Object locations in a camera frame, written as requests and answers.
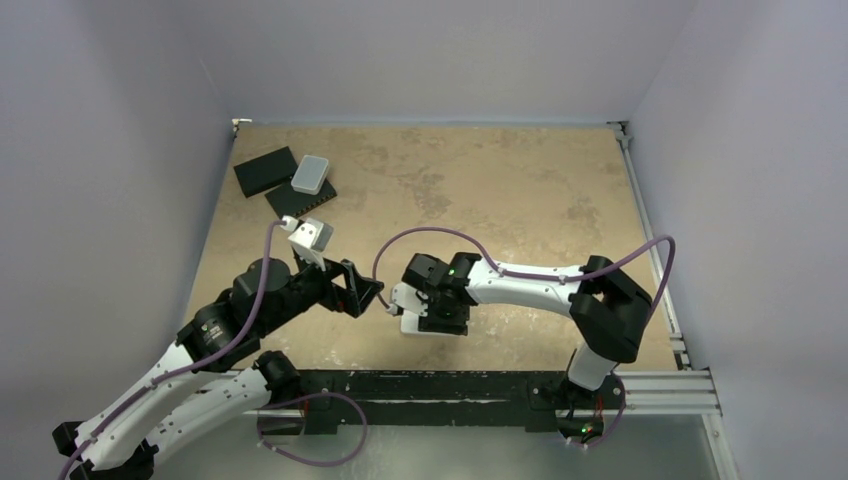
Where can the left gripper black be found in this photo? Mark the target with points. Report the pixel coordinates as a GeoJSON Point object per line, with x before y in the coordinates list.
{"type": "Point", "coordinates": [358, 292]}

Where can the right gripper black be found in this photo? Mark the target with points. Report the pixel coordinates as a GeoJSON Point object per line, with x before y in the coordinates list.
{"type": "Point", "coordinates": [439, 318]}

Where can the white red remote control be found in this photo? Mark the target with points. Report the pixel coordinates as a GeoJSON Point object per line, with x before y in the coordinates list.
{"type": "Point", "coordinates": [409, 324]}

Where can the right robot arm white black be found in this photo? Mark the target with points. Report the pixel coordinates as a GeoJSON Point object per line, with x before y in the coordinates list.
{"type": "Point", "coordinates": [609, 308]}

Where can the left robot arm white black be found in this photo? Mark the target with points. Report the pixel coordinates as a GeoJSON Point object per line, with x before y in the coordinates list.
{"type": "Point", "coordinates": [215, 371]}

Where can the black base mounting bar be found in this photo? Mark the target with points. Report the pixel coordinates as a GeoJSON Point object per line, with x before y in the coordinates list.
{"type": "Point", "coordinates": [535, 401]}

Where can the black box with slots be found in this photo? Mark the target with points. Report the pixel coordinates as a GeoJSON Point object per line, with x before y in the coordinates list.
{"type": "Point", "coordinates": [284, 200]}

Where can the translucent grey plastic case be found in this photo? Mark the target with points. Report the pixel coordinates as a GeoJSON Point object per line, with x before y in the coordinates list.
{"type": "Point", "coordinates": [310, 175]}

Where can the black box upper left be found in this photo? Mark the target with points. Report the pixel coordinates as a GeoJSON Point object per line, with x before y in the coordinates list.
{"type": "Point", "coordinates": [265, 172]}

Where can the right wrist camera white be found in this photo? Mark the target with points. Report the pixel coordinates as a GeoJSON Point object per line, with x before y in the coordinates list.
{"type": "Point", "coordinates": [405, 298]}

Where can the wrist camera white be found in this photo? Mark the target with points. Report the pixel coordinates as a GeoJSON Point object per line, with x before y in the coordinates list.
{"type": "Point", "coordinates": [308, 239]}
{"type": "Point", "coordinates": [405, 298]}

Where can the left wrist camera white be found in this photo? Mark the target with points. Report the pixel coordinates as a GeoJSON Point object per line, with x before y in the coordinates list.
{"type": "Point", "coordinates": [308, 239]}

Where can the aluminium frame rail right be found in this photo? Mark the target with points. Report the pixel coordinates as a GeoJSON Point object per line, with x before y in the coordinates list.
{"type": "Point", "coordinates": [685, 391]}

